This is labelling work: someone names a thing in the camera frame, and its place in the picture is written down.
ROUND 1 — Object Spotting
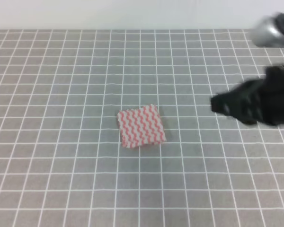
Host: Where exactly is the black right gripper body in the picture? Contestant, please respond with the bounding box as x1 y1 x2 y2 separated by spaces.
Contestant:
210 65 284 126

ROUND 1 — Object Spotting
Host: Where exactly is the pink white wavy towel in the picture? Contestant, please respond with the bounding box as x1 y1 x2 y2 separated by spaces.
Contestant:
117 105 167 148

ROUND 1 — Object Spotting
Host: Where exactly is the grey checked tablecloth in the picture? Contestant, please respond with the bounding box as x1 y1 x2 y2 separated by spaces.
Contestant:
0 29 284 227

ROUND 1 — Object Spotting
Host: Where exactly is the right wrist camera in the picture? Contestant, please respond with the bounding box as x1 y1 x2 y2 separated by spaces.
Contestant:
250 13 284 48

